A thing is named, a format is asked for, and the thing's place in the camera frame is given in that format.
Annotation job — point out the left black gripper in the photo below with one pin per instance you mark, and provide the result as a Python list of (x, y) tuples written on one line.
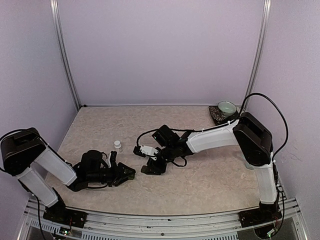
[(118, 175)]

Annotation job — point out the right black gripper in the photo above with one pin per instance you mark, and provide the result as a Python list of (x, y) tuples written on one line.
[(152, 166)]

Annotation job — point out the white pill bottle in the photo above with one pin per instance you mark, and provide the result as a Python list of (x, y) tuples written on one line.
[(118, 146)]

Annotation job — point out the green pill organizer box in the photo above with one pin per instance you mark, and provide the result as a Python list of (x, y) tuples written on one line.
[(131, 177)]

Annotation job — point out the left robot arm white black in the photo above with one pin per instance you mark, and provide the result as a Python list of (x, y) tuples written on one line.
[(21, 149)]

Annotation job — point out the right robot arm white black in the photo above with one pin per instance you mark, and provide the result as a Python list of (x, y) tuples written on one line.
[(255, 142)]

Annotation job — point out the black patterned tray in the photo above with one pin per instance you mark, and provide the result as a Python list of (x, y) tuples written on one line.
[(218, 117)]

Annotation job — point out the pale green bowl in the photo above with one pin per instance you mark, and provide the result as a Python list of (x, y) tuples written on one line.
[(227, 108)]

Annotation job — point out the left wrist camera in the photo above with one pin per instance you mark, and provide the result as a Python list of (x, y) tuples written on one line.
[(112, 159)]

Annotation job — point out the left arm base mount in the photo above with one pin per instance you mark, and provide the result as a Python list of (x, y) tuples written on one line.
[(66, 216)]

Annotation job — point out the front aluminium rail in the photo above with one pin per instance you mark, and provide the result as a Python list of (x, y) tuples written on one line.
[(216, 226)]

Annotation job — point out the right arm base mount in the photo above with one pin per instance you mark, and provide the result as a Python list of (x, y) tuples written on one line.
[(256, 216)]

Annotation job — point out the left aluminium frame post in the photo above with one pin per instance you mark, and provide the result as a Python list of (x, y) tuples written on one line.
[(54, 5)]

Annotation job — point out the aluminium frame post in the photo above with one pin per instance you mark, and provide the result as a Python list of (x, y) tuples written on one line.
[(54, 5), (259, 46)]

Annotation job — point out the right aluminium frame post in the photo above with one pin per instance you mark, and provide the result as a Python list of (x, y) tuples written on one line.
[(259, 46)]

